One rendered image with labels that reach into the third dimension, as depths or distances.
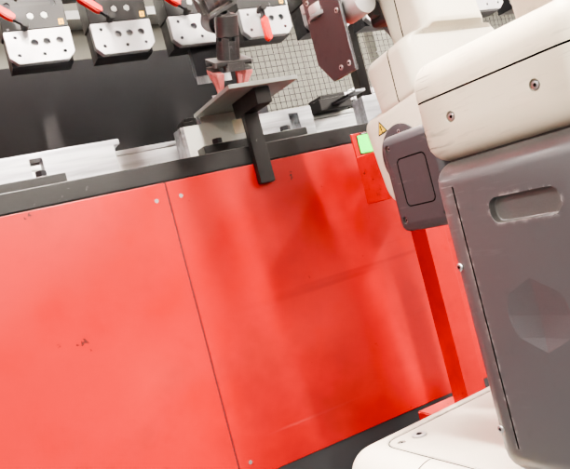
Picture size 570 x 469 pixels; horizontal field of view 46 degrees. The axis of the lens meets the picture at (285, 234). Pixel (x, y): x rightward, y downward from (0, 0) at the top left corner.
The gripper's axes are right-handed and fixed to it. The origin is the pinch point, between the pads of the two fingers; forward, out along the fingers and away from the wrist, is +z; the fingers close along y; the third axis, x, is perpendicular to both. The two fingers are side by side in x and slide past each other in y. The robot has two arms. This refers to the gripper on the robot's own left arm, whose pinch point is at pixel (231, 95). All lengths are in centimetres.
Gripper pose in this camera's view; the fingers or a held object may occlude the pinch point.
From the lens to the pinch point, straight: 173.4
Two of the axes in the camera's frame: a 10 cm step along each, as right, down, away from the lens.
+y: -8.8, 2.3, -4.2
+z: 0.3, 9.0, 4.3
